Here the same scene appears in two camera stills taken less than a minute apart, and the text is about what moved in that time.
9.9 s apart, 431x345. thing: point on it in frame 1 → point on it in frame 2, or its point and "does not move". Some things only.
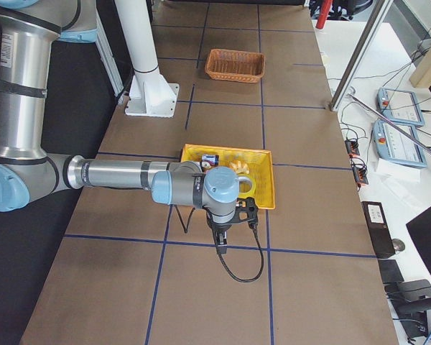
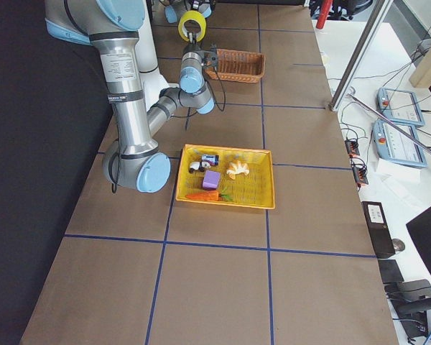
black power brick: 379,228 does not move
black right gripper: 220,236 → 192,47
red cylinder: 324,12 does not move
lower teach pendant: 393,141 does not move
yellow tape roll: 251,192 → 192,15
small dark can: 212,159 does not move
